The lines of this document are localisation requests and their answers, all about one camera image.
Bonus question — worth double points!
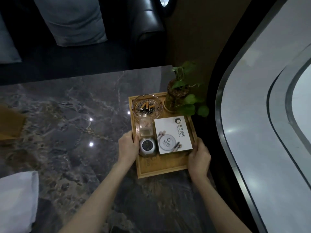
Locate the person's left hand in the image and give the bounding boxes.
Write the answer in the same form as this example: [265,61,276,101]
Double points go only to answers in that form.
[118,131,141,168]

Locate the person's right hand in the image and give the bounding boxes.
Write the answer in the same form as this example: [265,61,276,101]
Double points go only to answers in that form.
[188,138,212,182]

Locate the wooden serving tray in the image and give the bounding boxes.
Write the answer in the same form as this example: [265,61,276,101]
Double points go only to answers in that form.
[128,92,199,179]

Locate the person's right forearm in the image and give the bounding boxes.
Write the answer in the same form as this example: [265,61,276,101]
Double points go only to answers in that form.
[191,175,253,233]

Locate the person's left forearm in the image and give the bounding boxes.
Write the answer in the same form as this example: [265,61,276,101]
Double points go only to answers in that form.
[58,164,133,233]

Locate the hexagonal metal call button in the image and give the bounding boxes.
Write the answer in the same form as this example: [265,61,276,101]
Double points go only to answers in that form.
[138,136,157,158]

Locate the clear glass toothpick holder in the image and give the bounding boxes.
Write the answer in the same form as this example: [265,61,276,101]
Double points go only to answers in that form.
[139,118,154,138]

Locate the white printed box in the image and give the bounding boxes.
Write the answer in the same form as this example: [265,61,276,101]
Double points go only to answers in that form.
[154,116,197,155]

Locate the glass ashtray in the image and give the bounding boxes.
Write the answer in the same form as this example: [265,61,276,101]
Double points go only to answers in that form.
[131,94,163,119]

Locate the green leafy plant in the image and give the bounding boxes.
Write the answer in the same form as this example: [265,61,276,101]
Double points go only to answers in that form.
[172,61,210,117]

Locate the glass plant vase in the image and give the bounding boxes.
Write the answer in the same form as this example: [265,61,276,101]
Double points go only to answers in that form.
[164,79,193,112]

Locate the black leather sofa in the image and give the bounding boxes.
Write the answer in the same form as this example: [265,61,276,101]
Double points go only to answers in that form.
[0,0,168,86]

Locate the brown wooden board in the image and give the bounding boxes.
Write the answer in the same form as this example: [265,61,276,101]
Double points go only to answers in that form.
[0,104,28,146]

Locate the white cloth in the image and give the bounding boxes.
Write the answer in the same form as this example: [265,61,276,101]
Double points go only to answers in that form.
[0,170,39,233]

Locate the large grey cushion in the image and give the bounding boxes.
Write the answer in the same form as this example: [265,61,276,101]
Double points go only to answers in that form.
[32,0,108,47]

